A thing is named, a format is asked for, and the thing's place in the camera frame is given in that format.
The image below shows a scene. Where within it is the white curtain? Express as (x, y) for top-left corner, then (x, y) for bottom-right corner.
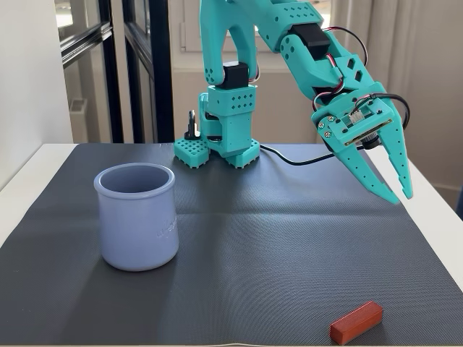
(323, 0), (463, 192)

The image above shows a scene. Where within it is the dark grey textured mat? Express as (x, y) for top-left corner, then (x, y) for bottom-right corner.
(0, 142), (463, 346)

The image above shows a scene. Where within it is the black table clamp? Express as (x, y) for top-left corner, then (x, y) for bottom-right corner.
(184, 109), (201, 142)

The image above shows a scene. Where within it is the red white black servo wire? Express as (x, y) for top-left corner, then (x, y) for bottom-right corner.
(312, 53), (345, 110)
(320, 25), (368, 69)

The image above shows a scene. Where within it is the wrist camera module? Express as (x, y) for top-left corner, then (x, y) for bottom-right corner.
(317, 96), (394, 150)

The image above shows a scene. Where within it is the white wall vent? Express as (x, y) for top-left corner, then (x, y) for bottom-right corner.
(68, 97), (89, 114)

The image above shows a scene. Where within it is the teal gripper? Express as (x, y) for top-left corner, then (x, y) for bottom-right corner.
(310, 82), (415, 206)

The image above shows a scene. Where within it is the lavender ceramic pot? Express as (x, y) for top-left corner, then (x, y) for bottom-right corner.
(93, 163), (180, 273)

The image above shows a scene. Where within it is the red wooden block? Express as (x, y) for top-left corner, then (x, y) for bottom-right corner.
(328, 300), (384, 346)

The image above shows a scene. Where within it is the black camera cable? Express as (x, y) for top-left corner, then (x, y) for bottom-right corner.
(259, 93), (411, 167)

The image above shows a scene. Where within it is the black framed glass door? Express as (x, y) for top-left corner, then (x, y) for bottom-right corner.
(57, 0), (175, 144)

